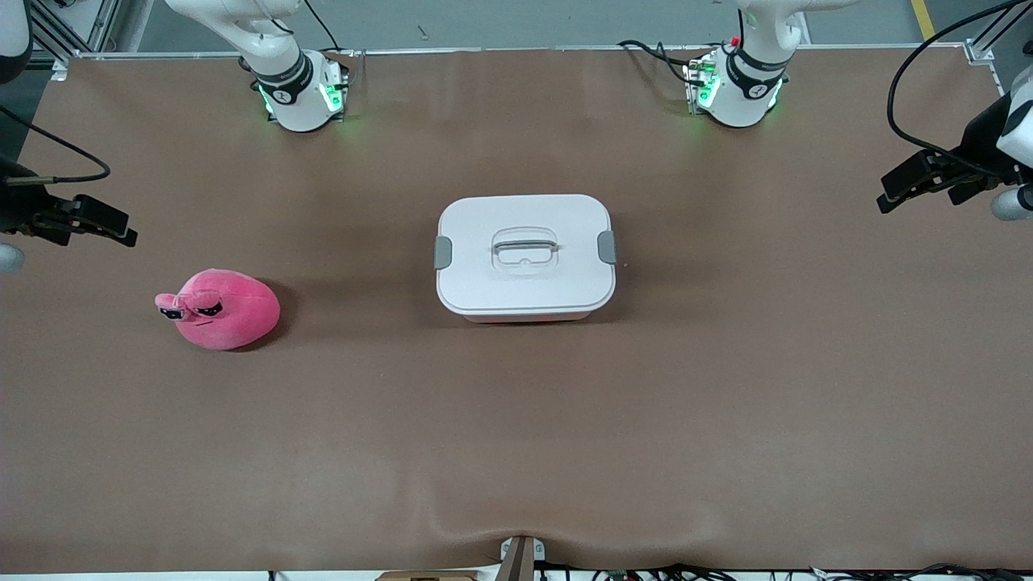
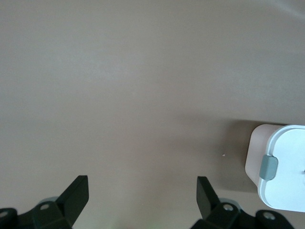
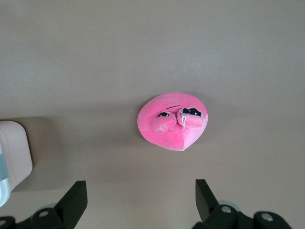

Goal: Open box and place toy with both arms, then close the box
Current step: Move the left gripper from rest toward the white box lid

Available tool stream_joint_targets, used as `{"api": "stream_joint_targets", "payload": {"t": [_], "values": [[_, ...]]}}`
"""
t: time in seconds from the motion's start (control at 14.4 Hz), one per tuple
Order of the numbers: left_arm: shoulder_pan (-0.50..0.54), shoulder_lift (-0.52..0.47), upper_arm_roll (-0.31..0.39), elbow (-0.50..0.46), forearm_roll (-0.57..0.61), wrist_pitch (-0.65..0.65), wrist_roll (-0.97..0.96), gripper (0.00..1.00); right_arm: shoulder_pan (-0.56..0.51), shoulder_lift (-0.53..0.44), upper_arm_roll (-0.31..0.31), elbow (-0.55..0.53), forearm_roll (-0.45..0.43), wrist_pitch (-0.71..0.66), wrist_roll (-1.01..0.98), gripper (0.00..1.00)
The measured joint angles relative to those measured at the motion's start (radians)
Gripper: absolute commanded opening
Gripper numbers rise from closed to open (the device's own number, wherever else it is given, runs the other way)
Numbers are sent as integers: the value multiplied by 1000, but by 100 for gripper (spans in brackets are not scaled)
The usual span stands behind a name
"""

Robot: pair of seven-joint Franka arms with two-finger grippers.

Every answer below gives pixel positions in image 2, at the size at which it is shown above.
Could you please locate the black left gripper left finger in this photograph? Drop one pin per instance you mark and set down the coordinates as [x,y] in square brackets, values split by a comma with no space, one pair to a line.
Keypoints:
[69,205]

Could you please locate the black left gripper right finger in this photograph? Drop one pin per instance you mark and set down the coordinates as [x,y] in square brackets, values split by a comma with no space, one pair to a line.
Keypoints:
[209,210]

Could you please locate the grey lid latch clip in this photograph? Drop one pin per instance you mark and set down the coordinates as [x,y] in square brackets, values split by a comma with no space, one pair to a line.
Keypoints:
[269,167]

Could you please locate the white plastic box lid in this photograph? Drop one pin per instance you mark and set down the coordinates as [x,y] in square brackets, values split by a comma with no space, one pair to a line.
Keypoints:
[290,162]

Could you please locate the pink plastic box base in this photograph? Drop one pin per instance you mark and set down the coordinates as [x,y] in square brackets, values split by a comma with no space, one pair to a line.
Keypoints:
[256,152]

